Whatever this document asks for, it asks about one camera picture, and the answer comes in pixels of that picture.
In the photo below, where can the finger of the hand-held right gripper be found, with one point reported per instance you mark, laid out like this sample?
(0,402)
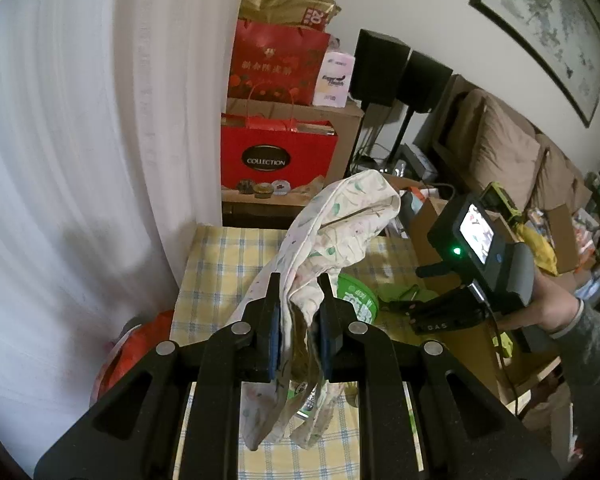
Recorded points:
(445,312)
(432,270)

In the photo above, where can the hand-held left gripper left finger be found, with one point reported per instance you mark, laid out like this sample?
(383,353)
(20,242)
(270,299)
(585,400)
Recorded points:
(275,332)

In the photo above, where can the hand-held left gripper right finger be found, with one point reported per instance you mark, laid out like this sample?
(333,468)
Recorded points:
(325,342)

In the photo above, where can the brown cardboard box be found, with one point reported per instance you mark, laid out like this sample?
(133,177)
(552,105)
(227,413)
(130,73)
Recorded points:
(455,365)

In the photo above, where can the green snack can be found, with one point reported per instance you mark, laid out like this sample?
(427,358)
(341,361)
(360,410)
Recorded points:
(360,300)

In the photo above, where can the floral white cloth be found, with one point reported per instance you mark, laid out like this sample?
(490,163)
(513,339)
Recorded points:
(340,220)

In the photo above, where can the person's right forearm grey sleeve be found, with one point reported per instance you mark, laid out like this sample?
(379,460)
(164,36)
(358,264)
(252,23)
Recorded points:
(590,360)

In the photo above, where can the person's right hand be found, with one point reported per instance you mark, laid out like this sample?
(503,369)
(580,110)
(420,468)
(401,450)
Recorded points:
(555,310)

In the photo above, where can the yellow plastic bag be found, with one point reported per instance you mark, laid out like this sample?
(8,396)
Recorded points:
(537,250)

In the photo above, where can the yellow checked tablecloth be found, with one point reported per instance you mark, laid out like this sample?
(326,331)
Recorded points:
(220,270)

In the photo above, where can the brown sofa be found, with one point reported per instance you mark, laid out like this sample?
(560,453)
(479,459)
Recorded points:
(500,145)

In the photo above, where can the black speaker stand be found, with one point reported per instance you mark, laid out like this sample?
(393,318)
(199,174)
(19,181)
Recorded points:
(401,135)

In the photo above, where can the orange plastic bag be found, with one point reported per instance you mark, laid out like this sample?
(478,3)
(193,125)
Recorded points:
(140,345)

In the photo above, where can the large brown cardboard carton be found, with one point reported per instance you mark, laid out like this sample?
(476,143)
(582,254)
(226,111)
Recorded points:
(347,130)

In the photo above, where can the black speaker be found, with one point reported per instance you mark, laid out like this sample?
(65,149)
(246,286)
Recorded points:
(422,82)
(377,65)

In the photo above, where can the white pink carton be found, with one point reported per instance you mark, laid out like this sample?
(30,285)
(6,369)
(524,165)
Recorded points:
(334,77)

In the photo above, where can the framed ink painting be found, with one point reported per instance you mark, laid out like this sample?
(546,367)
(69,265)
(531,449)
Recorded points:
(545,15)

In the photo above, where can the red floral gift bag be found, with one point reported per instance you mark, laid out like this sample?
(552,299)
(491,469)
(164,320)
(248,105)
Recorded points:
(275,65)

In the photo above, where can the white curtain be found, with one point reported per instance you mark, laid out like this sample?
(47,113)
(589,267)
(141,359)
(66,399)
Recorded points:
(70,135)

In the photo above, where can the gold paper bag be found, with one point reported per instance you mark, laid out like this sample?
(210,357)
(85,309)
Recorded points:
(285,2)

